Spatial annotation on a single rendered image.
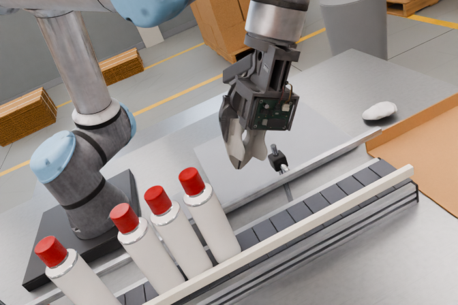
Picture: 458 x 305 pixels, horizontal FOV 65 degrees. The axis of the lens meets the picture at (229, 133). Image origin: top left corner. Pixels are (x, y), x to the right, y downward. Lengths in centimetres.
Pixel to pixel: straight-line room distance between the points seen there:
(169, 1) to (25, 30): 563
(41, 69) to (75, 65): 526
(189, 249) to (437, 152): 56
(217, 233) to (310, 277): 19
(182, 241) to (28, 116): 412
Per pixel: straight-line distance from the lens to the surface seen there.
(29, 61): 609
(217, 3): 369
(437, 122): 98
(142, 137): 132
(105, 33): 589
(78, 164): 88
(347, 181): 76
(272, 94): 47
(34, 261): 104
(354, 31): 273
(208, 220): 60
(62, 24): 80
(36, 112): 461
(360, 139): 73
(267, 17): 46
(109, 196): 93
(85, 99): 88
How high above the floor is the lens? 140
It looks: 31 degrees down
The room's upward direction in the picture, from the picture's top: 22 degrees counter-clockwise
